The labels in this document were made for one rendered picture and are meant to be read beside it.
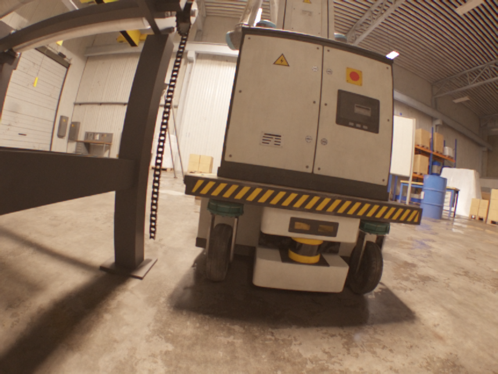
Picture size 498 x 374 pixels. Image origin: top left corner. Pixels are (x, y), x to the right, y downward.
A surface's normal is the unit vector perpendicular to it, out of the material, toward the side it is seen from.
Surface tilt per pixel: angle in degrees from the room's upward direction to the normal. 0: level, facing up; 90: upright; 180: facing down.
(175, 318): 0
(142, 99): 90
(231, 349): 0
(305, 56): 90
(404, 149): 90
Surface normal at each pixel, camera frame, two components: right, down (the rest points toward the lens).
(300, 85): -0.05, 0.06
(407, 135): -0.34, 0.01
